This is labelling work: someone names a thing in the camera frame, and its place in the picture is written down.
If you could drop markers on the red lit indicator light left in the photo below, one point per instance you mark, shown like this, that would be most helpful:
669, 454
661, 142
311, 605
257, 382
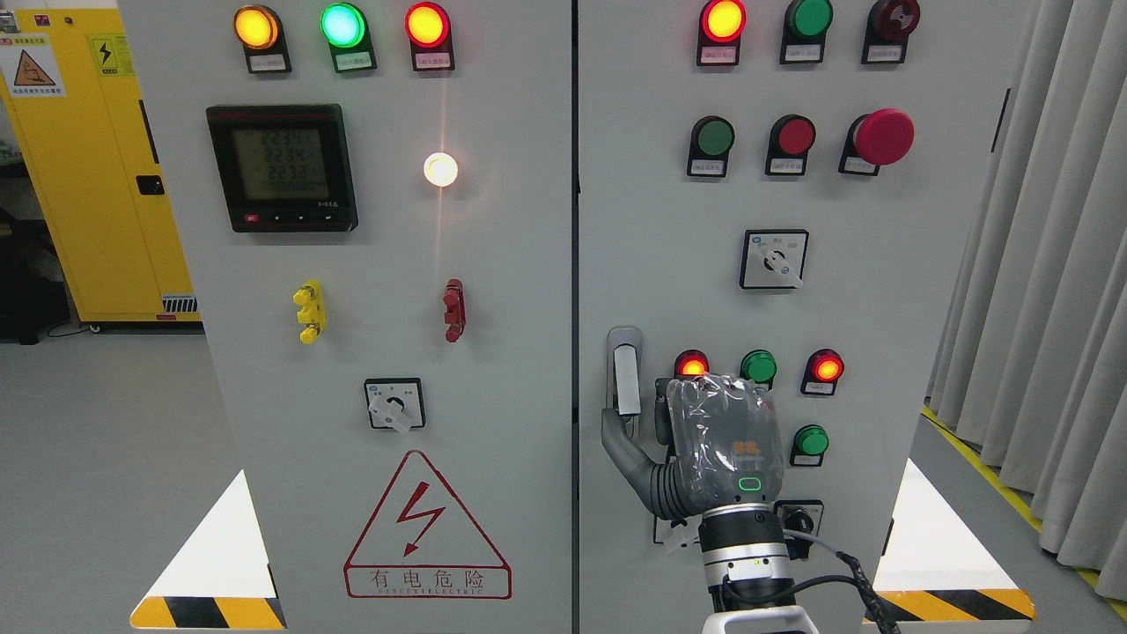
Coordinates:
430, 36

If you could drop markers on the white lit indicator light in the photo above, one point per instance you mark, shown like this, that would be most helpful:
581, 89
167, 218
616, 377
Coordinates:
441, 169

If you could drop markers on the green push button lower right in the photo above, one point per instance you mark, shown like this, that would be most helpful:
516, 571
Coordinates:
809, 446

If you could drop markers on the red emergency stop button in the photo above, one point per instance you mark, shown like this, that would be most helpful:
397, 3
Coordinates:
876, 140

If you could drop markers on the green unlit light top right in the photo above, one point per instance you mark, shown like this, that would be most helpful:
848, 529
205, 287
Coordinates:
806, 23

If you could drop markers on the silver cabinet door handle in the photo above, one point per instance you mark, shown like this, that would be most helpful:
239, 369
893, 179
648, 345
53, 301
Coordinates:
622, 392

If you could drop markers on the yellow terminal connector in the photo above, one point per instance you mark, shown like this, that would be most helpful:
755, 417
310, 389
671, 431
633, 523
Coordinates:
311, 310

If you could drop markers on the red lit light top right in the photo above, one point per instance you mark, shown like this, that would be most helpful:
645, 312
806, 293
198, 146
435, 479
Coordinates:
721, 25

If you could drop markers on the right grey cabinet door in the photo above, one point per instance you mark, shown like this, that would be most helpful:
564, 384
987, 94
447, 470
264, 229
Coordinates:
662, 251

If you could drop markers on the grey curtain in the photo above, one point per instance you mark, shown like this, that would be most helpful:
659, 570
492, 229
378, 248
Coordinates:
1032, 363

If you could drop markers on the left grey cabinet door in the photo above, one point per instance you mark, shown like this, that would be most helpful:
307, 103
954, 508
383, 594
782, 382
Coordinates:
498, 401

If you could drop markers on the dark red buzzer light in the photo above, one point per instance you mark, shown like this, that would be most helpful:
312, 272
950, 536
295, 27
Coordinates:
888, 28

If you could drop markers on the black key selector switch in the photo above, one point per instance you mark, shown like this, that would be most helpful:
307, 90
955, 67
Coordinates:
799, 515

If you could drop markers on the red electrical hazard sticker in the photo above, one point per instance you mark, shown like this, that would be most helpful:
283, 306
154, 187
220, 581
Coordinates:
422, 542

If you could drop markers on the green light middle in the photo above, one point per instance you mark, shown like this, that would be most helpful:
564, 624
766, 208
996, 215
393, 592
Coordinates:
760, 367

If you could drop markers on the red lit light middle right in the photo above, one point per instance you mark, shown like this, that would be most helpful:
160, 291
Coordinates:
823, 370

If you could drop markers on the panel rotary switch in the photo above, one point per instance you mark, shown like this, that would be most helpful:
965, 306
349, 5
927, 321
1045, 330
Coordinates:
395, 404
773, 259

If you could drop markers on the black digital power meter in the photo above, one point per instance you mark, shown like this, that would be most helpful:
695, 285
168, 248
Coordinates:
284, 168

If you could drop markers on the green lit indicator light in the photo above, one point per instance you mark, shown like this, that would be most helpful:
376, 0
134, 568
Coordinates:
348, 37

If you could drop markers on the red terminal connector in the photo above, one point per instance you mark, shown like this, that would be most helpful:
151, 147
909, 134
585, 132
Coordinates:
455, 317

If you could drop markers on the red lit light middle left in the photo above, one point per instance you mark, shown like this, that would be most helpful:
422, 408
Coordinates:
691, 363

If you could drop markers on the yellow safety cabinet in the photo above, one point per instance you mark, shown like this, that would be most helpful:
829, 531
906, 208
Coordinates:
71, 89

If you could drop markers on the amber indicator light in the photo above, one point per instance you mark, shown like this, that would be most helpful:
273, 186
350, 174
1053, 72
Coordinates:
262, 37

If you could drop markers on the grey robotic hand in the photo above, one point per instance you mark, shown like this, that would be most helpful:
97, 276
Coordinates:
728, 448

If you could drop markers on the white knob selector switch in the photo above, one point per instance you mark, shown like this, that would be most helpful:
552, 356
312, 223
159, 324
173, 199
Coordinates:
675, 535

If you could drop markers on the green push button upper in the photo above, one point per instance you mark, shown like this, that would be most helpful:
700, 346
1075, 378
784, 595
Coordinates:
710, 142

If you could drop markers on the green push button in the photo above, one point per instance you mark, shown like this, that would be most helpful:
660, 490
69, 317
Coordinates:
710, 142
809, 446

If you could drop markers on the right panel rotary switch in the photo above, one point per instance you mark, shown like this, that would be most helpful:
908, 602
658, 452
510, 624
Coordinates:
773, 259

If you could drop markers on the red push button upper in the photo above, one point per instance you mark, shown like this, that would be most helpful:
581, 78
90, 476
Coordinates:
790, 140

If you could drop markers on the left panel rotary switch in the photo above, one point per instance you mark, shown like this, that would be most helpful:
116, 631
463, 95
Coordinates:
395, 404

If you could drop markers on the grey cabinet door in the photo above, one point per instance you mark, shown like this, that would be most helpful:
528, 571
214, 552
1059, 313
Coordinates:
498, 401
662, 251

